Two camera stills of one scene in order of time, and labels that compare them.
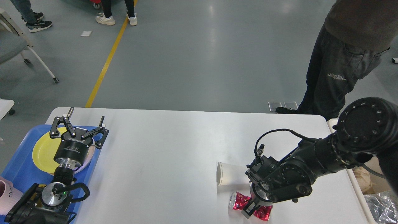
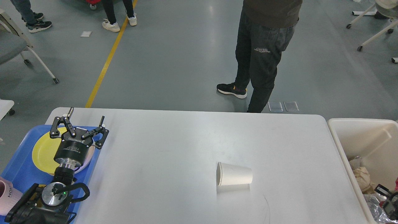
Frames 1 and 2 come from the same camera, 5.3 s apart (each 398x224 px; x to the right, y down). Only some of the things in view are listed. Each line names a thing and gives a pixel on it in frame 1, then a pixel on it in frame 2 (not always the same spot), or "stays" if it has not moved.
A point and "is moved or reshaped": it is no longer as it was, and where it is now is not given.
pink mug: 9,196 stays
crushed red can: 237,201 is moved or reshaped
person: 356,34 -> 266,28
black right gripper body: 262,194 -> 391,207
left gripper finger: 54,132 stays
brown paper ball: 363,177 stays
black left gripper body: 72,150 stays
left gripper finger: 99,144 stays
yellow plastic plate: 43,151 stays
